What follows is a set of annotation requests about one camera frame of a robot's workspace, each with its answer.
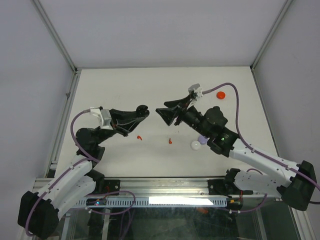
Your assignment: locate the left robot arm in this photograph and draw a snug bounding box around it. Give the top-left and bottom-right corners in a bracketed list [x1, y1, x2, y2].
[17, 105, 150, 240]

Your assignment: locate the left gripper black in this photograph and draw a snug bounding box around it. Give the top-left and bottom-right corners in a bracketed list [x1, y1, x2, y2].
[94, 109, 145, 146]

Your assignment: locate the aluminium frame post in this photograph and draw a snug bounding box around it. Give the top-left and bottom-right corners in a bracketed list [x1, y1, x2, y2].
[250, 0, 295, 72]
[30, 0, 77, 73]

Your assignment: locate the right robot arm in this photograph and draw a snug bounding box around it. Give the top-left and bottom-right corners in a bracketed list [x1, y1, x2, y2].
[156, 96, 317, 211]

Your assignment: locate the purple charging case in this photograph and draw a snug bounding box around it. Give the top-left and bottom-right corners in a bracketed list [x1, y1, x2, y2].
[197, 135, 208, 145]

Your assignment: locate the left aluminium frame post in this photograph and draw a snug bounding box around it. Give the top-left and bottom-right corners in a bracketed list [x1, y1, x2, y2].
[30, 0, 77, 73]

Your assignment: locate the white slotted cable duct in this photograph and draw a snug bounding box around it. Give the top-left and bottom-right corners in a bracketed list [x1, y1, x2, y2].
[73, 196, 227, 209]

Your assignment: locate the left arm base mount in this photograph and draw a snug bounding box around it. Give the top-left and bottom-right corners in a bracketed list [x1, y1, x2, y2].
[89, 179, 121, 196]

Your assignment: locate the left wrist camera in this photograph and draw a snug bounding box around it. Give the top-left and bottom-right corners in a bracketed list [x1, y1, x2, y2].
[89, 106, 113, 130]

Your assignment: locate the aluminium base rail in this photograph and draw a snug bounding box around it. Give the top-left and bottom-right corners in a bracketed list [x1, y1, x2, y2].
[32, 176, 281, 197]

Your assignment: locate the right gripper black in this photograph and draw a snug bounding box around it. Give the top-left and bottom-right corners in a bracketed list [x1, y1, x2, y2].
[156, 94, 211, 139]

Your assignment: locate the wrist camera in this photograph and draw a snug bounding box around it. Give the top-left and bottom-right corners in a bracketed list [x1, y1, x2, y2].
[89, 106, 113, 130]
[188, 83, 203, 101]

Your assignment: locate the orange round case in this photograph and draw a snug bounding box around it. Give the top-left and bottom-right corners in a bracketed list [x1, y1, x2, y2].
[216, 91, 226, 100]

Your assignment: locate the right aluminium frame post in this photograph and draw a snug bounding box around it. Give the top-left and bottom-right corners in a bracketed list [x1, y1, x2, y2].
[250, 0, 295, 72]

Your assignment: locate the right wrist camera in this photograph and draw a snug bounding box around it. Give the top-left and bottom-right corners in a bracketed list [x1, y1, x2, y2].
[188, 83, 203, 101]

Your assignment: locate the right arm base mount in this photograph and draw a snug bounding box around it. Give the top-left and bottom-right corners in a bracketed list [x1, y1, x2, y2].
[207, 179, 232, 197]

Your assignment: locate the white charging case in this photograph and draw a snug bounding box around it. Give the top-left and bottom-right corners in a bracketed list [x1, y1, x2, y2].
[190, 140, 202, 151]

